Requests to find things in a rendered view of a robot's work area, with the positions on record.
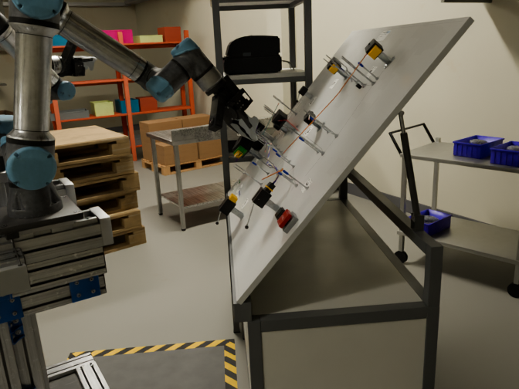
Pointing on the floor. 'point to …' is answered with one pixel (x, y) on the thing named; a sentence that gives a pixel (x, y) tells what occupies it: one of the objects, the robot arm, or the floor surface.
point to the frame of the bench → (351, 316)
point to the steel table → (208, 194)
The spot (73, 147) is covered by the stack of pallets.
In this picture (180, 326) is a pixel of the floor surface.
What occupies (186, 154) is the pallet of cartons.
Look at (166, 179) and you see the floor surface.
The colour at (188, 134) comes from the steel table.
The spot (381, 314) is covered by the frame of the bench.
